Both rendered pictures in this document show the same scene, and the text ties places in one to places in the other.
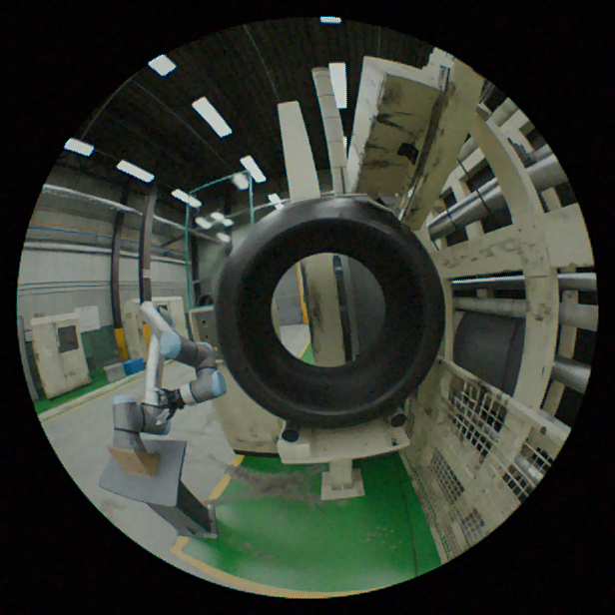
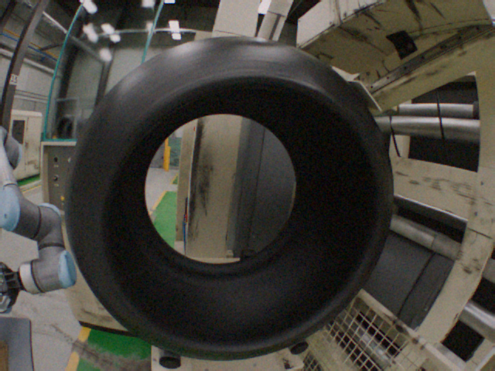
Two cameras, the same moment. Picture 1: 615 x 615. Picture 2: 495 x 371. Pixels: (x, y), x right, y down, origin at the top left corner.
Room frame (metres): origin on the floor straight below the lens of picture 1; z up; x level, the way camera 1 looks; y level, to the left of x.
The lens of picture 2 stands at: (0.16, 0.08, 1.31)
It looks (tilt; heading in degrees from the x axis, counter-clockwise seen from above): 10 degrees down; 338
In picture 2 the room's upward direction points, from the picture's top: 8 degrees clockwise
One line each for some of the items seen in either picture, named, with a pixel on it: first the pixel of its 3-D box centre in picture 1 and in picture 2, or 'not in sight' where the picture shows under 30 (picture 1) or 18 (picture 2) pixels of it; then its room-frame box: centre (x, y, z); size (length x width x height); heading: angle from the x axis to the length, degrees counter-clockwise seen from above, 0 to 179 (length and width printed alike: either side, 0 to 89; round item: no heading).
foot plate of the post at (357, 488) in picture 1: (341, 482); not in sight; (0.83, -0.06, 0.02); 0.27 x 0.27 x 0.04; 86
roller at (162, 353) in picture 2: (297, 404); (168, 309); (0.58, 0.08, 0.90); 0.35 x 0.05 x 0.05; 176
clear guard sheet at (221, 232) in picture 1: (216, 235); (99, 49); (1.21, 0.54, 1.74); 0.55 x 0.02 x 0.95; 86
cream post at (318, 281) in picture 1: (319, 292); (212, 161); (0.83, -0.06, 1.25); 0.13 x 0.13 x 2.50; 86
